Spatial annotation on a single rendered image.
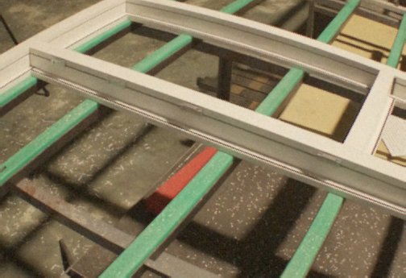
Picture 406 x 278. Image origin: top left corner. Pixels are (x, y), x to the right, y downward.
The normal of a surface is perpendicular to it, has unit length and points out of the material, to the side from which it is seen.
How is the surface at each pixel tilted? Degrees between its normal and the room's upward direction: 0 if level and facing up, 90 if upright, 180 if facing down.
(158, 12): 90
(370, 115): 0
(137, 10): 90
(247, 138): 90
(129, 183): 0
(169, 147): 0
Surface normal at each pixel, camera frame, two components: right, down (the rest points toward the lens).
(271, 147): -0.52, 0.47
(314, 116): 0.04, -0.83
